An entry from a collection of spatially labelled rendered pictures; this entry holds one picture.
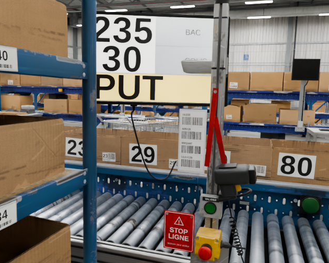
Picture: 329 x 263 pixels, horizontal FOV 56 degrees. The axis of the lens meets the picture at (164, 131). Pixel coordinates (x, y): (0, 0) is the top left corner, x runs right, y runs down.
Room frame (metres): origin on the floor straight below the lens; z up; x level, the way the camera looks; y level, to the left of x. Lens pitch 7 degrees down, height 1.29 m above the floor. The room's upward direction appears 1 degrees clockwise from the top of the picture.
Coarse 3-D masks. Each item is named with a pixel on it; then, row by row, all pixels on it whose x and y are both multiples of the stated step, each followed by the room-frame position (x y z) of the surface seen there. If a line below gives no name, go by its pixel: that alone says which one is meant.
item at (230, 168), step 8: (216, 168) 0.87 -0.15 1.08; (224, 168) 0.86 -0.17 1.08; (232, 168) 0.85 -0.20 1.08; (240, 168) 0.84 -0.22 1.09; (248, 168) 0.84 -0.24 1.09; (216, 176) 0.85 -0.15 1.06; (224, 176) 0.85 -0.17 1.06; (232, 176) 0.84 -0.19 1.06; (240, 176) 0.83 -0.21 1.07; (248, 176) 0.83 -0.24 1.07; (256, 176) 0.87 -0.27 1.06; (224, 184) 0.85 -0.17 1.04; (232, 184) 0.84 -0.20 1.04; (240, 184) 0.84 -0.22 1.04; (224, 192) 0.86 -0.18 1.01; (232, 192) 0.85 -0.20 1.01; (224, 200) 0.86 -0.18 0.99
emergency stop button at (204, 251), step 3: (204, 246) 0.83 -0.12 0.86; (201, 249) 0.82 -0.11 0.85; (204, 249) 0.82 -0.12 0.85; (207, 249) 0.82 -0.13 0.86; (198, 252) 0.82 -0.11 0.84; (201, 252) 0.82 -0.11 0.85; (204, 252) 0.82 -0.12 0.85; (207, 252) 0.81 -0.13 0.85; (210, 252) 0.82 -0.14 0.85; (198, 255) 0.82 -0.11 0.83; (201, 255) 0.82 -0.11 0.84; (204, 255) 0.82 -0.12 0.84; (207, 255) 0.81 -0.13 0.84; (210, 255) 0.81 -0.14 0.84; (201, 258) 0.82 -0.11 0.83; (204, 258) 0.82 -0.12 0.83; (207, 258) 0.81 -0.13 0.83
